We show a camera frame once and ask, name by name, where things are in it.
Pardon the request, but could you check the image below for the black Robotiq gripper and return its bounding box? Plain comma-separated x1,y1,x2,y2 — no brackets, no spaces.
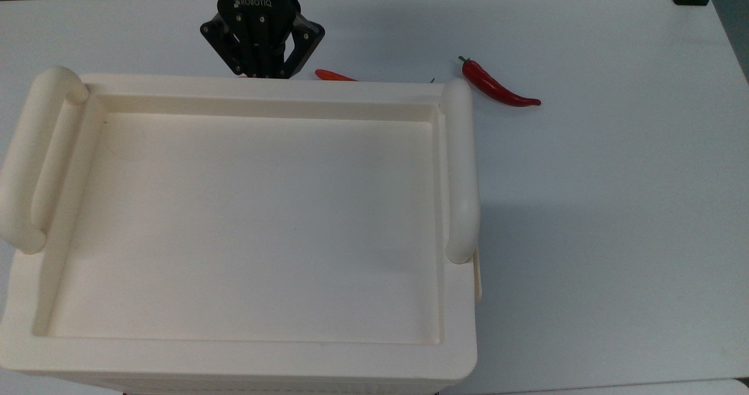
200,0,326,80

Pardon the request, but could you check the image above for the large red chili pepper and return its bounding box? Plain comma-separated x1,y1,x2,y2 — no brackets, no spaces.
458,56,542,108

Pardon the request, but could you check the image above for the cream plastic cart top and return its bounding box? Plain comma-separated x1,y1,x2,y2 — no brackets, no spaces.
0,66,483,395

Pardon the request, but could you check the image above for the orange-red chili pepper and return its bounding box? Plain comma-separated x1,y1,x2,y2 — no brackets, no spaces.
314,68,358,82

